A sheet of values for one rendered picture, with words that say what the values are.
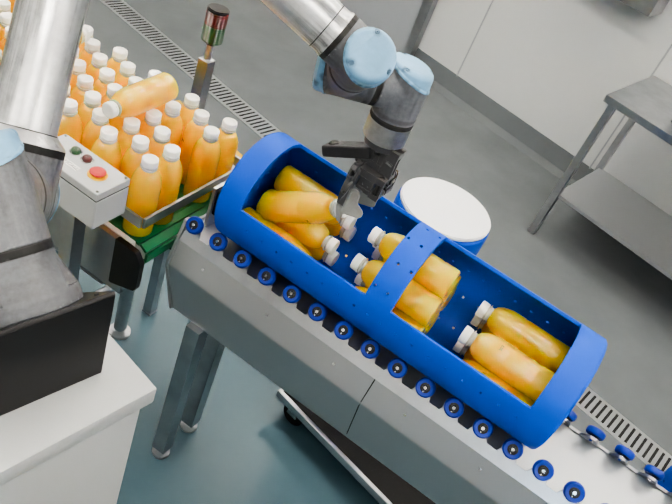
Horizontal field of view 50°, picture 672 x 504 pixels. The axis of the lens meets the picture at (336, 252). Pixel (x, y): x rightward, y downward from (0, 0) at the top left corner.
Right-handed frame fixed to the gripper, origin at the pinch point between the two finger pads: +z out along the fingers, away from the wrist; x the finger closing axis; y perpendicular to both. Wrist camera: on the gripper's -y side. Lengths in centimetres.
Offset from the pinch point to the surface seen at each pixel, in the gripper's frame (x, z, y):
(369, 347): -4.8, 24.4, 20.0
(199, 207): 9, 31, -40
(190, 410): 12, 109, -26
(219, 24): 40, -2, -67
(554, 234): 265, 119, 41
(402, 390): -5.3, 29.0, 31.3
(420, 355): -8.1, 14.8, 31.0
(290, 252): -8.2, 11.3, -4.7
